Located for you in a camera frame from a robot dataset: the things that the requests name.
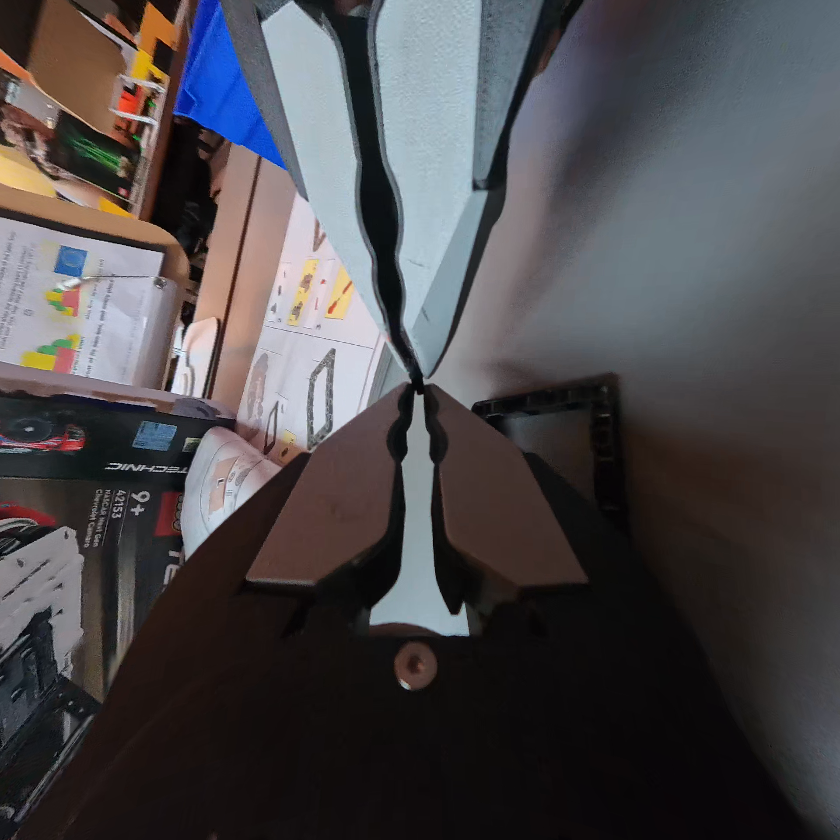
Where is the brown cardboard box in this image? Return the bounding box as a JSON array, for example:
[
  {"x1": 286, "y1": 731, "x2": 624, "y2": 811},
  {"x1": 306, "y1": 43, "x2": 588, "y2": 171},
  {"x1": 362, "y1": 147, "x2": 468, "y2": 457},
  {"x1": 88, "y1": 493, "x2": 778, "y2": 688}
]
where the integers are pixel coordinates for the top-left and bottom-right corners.
[{"x1": 26, "y1": 0, "x2": 142, "y2": 126}]

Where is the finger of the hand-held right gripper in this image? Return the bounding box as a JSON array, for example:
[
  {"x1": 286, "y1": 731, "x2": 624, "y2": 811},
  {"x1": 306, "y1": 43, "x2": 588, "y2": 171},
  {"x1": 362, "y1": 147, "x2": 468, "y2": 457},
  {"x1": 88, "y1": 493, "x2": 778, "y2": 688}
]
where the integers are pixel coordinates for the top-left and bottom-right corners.
[
  {"x1": 366, "y1": 0, "x2": 492, "y2": 382},
  {"x1": 261, "y1": 0, "x2": 421, "y2": 382}
]

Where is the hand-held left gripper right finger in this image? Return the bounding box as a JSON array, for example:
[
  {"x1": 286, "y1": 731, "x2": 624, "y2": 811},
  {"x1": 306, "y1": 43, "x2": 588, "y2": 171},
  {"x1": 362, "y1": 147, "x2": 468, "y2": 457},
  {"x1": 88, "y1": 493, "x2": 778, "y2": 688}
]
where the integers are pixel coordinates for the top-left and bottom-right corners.
[{"x1": 422, "y1": 382, "x2": 591, "y2": 616}]

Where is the black rectangular lego frame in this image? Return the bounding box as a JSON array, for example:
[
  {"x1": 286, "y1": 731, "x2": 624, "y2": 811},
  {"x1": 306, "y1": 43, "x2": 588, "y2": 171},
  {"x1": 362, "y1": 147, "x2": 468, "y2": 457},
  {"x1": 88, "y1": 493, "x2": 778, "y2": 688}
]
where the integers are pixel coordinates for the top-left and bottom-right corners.
[{"x1": 471, "y1": 373, "x2": 627, "y2": 532}]

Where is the black lego set box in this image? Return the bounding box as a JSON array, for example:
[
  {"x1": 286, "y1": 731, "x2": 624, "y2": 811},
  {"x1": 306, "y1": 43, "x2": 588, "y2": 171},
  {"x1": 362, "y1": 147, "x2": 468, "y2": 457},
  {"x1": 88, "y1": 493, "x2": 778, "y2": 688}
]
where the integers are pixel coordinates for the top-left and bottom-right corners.
[{"x1": 0, "y1": 387, "x2": 238, "y2": 831}]

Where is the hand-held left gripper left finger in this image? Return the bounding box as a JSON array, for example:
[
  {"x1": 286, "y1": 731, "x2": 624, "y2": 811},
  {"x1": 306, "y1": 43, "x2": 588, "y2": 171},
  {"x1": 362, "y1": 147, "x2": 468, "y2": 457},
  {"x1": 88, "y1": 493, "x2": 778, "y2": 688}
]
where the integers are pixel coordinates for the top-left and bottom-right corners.
[{"x1": 245, "y1": 381, "x2": 416, "y2": 608}]

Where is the blue plastic bin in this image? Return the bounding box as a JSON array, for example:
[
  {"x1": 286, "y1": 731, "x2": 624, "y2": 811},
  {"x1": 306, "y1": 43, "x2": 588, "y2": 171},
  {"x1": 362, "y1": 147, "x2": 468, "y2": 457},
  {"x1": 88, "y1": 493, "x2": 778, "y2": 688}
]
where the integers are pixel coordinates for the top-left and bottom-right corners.
[{"x1": 174, "y1": 0, "x2": 290, "y2": 173}]

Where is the lego instruction booklet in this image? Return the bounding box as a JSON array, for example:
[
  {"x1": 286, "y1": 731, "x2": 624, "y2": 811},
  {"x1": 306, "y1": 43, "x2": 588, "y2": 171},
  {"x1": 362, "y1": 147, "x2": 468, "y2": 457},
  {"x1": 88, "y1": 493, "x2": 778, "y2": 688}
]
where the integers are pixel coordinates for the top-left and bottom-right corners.
[{"x1": 180, "y1": 193, "x2": 395, "y2": 560}]

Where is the laminated paper sheet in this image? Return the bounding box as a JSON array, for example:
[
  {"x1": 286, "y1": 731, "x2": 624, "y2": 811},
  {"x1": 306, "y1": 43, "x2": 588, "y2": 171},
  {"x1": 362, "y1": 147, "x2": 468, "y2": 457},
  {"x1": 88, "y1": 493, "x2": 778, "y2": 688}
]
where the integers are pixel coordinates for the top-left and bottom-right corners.
[{"x1": 0, "y1": 213, "x2": 181, "y2": 388}]

